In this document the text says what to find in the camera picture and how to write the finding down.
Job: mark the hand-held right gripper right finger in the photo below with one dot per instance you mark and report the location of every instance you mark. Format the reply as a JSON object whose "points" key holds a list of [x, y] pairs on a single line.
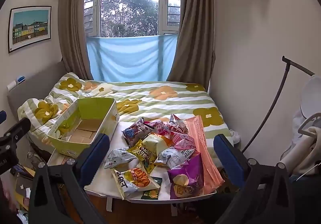
{"points": [[229, 160]]}

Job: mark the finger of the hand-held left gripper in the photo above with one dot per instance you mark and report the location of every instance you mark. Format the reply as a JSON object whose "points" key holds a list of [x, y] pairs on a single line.
{"points": [[16, 130], [2, 116]]}

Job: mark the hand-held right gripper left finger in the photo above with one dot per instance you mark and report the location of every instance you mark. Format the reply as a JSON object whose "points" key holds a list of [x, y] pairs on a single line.
{"points": [[96, 153]]}

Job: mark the white grey snack bag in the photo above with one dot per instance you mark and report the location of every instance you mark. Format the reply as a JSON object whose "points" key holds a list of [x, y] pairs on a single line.
{"points": [[117, 158]]}

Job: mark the green cardboard box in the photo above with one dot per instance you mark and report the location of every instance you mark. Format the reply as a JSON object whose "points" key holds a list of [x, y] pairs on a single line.
{"points": [[100, 111]]}

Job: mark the purple potato chips bag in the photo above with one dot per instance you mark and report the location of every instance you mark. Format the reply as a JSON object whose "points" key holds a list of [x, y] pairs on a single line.
{"points": [[186, 176]]}

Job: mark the yellow black snack bag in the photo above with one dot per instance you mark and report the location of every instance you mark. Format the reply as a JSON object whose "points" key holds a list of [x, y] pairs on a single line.
{"points": [[143, 155]]}

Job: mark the pink striped strawberry packet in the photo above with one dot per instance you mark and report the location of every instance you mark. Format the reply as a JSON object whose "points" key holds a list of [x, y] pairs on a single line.
{"points": [[184, 142]]}

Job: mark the white crumpled cloth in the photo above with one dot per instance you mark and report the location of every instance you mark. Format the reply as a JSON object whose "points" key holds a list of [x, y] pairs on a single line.
{"points": [[234, 135]]}

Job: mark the long pink orange package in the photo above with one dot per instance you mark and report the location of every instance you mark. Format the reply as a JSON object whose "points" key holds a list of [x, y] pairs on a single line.
{"points": [[203, 143]]}

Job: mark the small white box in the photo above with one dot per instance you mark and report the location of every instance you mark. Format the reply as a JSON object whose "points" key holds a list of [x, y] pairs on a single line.
{"points": [[12, 86]]}

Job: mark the small blue object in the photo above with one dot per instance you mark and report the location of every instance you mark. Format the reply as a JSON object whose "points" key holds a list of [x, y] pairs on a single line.
{"points": [[20, 79]]}

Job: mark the orange sticks snack bag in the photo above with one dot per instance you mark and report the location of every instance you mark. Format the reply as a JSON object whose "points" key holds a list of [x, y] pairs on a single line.
{"points": [[135, 178]]}

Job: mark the grey headboard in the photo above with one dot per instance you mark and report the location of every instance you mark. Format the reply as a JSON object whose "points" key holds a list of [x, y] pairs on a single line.
{"points": [[37, 81]]}

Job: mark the white blue snack bag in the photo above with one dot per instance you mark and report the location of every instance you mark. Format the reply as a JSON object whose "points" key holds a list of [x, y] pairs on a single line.
{"points": [[173, 157]]}

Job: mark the pale yellow snack bag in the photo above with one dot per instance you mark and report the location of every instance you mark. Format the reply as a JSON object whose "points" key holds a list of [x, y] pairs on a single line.
{"points": [[156, 143]]}

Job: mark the silver blue red snack bag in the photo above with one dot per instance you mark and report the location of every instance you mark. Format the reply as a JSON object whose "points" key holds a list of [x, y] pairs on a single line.
{"points": [[176, 122]]}

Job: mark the small green snack packet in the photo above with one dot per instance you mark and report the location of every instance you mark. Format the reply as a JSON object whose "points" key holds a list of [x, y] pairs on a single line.
{"points": [[150, 192]]}

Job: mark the pink strawberry snack packet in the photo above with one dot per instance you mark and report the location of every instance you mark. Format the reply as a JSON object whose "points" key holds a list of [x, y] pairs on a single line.
{"points": [[161, 126]]}

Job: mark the beige cloth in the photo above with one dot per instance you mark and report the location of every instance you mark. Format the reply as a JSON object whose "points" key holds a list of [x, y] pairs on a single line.
{"points": [[308, 148]]}

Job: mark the white clothes hanger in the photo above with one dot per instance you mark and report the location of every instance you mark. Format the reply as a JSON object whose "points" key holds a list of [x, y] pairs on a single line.
{"points": [[304, 123]]}

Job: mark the floral striped blanket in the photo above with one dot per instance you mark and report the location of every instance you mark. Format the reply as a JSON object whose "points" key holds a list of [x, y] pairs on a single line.
{"points": [[163, 103]]}

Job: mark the framed houses picture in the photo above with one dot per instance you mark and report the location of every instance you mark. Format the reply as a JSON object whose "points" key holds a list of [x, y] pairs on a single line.
{"points": [[30, 28]]}

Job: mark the light blue cloth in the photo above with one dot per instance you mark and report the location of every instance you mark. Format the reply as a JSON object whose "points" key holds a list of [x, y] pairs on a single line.
{"points": [[130, 58]]}

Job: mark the white round lamp head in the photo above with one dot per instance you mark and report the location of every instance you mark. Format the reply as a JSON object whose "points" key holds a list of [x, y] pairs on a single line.
{"points": [[311, 98]]}

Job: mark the brown curtain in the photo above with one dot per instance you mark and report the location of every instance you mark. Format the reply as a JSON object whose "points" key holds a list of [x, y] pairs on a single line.
{"points": [[72, 26], [195, 38]]}

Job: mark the window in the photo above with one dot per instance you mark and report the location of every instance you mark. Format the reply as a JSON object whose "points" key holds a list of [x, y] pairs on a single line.
{"points": [[130, 1]]}

